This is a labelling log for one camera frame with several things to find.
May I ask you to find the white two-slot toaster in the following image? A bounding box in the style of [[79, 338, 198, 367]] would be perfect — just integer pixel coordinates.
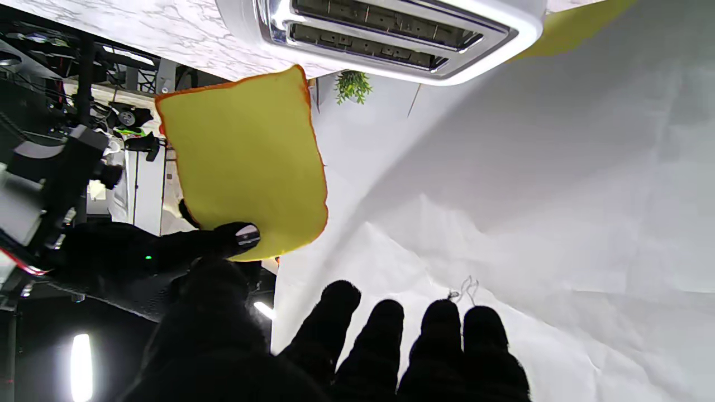
[[215, 0, 546, 87]]

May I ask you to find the small potted green plant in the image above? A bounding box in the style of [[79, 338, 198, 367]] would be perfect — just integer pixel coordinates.
[[335, 71, 373, 106]]

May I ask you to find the white crumpled backdrop sheet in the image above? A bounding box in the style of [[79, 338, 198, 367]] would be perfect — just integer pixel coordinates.
[[271, 0, 715, 402]]

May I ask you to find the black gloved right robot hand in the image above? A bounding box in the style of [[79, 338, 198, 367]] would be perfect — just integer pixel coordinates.
[[53, 221, 261, 323]]

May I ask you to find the yellow toy toast slice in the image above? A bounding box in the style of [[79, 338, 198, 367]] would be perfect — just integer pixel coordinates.
[[155, 64, 329, 262]]

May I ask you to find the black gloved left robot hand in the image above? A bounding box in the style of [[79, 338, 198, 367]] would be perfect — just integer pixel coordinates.
[[120, 259, 532, 402]]

